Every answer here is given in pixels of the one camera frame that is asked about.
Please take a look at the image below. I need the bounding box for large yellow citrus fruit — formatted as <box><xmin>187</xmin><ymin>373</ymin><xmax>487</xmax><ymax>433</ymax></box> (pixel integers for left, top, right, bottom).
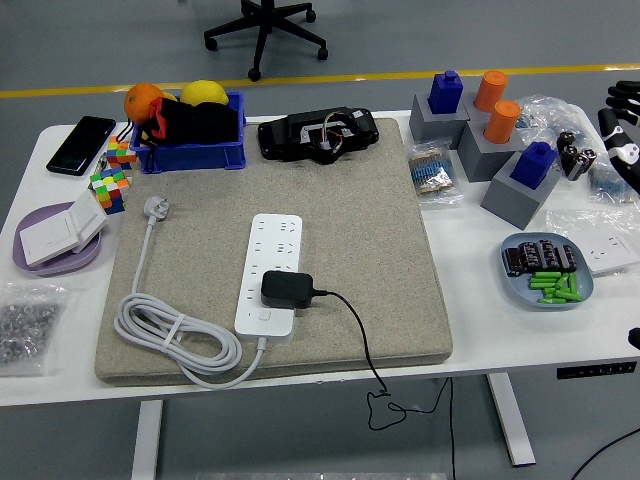
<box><xmin>179</xmin><ymin>79</ymin><xmax>230</xmax><ymax>107</ymax></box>

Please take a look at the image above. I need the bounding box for pile of dark capacitors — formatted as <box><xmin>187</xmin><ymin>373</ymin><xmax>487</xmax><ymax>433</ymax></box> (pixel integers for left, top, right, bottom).
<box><xmin>503</xmin><ymin>239</ymin><xmax>579</xmax><ymax>277</ymax></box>

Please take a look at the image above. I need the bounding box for colourful puzzle cube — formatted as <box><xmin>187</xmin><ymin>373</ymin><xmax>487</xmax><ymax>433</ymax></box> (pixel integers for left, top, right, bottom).
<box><xmin>105</xmin><ymin>135</ymin><xmax>138</xmax><ymax>171</ymax></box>
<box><xmin>88</xmin><ymin>166</ymin><xmax>131</xmax><ymax>216</ymax></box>

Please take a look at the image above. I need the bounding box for black table control panel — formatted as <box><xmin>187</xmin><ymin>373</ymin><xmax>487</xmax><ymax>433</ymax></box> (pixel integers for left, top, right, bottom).
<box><xmin>556</xmin><ymin>360</ymin><xmax>639</xmax><ymax>380</ymax></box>

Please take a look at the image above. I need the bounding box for blue square peg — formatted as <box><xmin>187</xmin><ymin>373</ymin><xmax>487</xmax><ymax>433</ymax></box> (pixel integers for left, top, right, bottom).
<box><xmin>509</xmin><ymin>141</ymin><xmax>558</xmax><ymax>190</ymax></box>
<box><xmin>427</xmin><ymin>70</ymin><xmax>464</xmax><ymax>115</ymax></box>

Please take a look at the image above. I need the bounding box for white wall socket panel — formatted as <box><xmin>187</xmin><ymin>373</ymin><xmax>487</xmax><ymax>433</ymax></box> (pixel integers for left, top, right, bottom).
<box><xmin>582</xmin><ymin>232</ymin><xmax>640</xmax><ymax>276</ymax></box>

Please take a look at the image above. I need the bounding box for bundle of black capacitors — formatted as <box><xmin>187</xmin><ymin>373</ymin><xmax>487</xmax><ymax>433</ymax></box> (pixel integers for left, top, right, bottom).
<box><xmin>555</xmin><ymin>130</ymin><xmax>599</xmax><ymax>181</ymax></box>

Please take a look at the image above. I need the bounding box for white wall switch panel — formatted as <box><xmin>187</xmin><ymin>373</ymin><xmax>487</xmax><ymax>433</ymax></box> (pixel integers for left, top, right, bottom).
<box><xmin>18</xmin><ymin>189</ymin><xmax>109</xmax><ymax>268</ymax></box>

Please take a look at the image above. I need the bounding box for clear bag of blue resistors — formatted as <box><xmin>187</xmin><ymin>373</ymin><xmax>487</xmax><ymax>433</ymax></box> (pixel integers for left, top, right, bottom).
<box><xmin>587</xmin><ymin>153</ymin><xmax>639</xmax><ymax>206</ymax></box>

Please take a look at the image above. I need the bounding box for blue-grey tray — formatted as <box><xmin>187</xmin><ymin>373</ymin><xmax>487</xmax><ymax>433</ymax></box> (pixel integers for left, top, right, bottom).
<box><xmin>501</xmin><ymin>232</ymin><xmax>595</xmax><ymax>311</ymax></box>

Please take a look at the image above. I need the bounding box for white power strip with cable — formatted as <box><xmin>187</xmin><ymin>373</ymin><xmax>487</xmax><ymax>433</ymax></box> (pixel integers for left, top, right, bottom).
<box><xmin>113</xmin><ymin>195</ymin><xmax>305</xmax><ymax>390</ymax></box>

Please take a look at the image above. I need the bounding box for black electronic device with wires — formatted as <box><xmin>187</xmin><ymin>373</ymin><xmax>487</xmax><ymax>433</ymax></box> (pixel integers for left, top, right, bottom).
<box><xmin>257</xmin><ymin>107</ymin><xmax>380</xmax><ymax>165</ymax></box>

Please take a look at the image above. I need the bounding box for clear bag of striped resistors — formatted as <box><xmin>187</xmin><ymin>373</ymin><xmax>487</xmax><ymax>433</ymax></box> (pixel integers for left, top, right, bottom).
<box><xmin>407</xmin><ymin>139</ymin><xmax>465</xmax><ymax>209</ymax></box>

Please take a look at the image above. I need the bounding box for pile of green batteries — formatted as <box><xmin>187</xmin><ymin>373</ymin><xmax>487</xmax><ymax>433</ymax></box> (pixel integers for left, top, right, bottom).
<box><xmin>528</xmin><ymin>272</ymin><xmax>584</xmax><ymax>305</ymax></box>

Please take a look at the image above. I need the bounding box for blue plastic bin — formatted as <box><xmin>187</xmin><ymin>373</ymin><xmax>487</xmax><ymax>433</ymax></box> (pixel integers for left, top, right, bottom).
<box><xmin>130</xmin><ymin>91</ymin><xmax>248</xmax><ymax>175</ymax></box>

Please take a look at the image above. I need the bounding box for orange fruit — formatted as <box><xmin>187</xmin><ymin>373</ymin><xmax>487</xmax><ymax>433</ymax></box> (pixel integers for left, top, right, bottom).
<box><xmin>123</xmin><ymin>82</ymin><xmax>165</xmax><ymax>125</ymax></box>

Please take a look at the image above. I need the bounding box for crumpled clear bag of parts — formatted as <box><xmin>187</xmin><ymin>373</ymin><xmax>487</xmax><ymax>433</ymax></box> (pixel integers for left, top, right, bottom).
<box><xmin>514</xmin><ymin>94</ymin><xmax>599</xmax><ymax>146</ymax></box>

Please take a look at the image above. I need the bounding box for grey socket block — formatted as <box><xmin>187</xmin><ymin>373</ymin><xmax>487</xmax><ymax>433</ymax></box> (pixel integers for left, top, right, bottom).
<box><xmin>457</xmin><ymin>119</ymin><xmax>527</xmax><ymax>184</ymax></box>
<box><xmin>408</xmin><ymin>93</ymin><xmax>471</xmax><ymax>144</ymax></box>
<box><xmin>462</xmin><ymin>92</ymin><xmax>501</xmax><ymax>124</ymax></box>
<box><xmin>480</xmin><ymin>151</ymin><xmax>562</xmax><ymax>225</ymax></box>

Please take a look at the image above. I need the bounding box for white table leg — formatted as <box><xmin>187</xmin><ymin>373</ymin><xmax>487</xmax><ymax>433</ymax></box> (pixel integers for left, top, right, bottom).
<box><xmin>487</xmin><ymin>373</ymin><xmax>537</xmax><ymax>467</ymax></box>
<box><xmin>130</xmin><ymin>399</ymin><xmax>164</xmax><ymax>480</ymax></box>

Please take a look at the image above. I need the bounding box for clear plastic bag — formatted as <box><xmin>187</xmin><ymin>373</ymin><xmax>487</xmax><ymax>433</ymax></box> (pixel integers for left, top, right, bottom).
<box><xmin>544</xmin><ymin>207</ymin><xmax>640</xmax><ymax>279</ymax></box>

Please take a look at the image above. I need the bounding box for orange cylinder peg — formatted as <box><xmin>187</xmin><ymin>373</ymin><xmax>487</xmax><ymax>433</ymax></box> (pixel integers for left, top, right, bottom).
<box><xmin>473</xmin><ymin>69</ymin><xmax>509</xmax><ymax>114</ymax></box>
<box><xmin>483</xmin><ymin>99</ymin><xmax>522</xmax><ymax>145</ymax></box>

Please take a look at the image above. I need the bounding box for thin black floor cable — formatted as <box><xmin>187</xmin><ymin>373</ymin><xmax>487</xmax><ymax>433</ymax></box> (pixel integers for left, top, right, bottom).
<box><xmin>569</xmin><ymin>428</ymin><xmax>640</xmax><ymax>480</ymax></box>

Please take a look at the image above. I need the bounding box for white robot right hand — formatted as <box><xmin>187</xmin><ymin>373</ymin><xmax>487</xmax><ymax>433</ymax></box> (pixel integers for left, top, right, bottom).
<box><xmin>597</xmin><ymin>79</ymin><xmax>640</xmax><ymax>196</ymax></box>

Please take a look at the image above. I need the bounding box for black smartphone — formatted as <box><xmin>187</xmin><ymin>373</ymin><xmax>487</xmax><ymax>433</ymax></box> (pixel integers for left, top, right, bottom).
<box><xmin>45</xmin><ymin>114</ymin><xmax>117</xmax><ymax>176</ymax></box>

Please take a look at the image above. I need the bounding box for grey-brown mat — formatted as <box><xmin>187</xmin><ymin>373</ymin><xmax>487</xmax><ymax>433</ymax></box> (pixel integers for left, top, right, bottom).
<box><xmin>93</xmin><ymin>117</ymin><xmax>455</xmax><ymax>386</ymax></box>

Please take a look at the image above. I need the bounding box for black office chair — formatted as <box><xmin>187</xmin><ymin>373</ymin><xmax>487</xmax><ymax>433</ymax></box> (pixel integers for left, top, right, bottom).
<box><xmin>203</xmin><ymin>0</ymin><xmax>330</xmax><ymax>83</ymax></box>

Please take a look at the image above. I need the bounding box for black plug with cord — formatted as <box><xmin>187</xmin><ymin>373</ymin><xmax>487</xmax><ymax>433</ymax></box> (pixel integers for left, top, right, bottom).
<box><xmin>259</xmin><ymin>269</ymin><xmax>457</xmax><ymax>480</ymax></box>

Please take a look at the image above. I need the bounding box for black pouch with red lining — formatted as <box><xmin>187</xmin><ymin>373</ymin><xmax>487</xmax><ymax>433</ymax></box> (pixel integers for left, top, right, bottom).
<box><xmin>130</xmin><ymin>96</ymin><xmax>240</xmax><ymax>149</ymax></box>

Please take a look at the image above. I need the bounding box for clear bag of metal nuts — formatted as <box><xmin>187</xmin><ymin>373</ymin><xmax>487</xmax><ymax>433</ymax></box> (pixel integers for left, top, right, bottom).
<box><xmin>0</xmin><ymin>282</ymin><xmax>71</xmax><ymax>377</ymax></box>

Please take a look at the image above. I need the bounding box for purple tray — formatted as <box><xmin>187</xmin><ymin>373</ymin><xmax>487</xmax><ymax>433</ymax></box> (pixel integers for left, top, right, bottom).
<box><xmin>12</xmin><ymin>201</ymin><xmax>104</xmax><ymax>278</ymax></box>

